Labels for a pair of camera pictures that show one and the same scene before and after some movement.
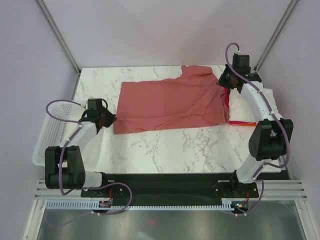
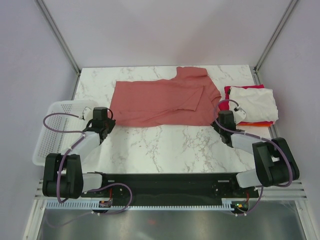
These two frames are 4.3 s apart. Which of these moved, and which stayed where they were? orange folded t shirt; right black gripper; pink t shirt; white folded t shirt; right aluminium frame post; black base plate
Moved: right black gripper; pink t shirt
Stayed: black base plate; right aluminium frame post; orange folded t shirt; white folded t shirt
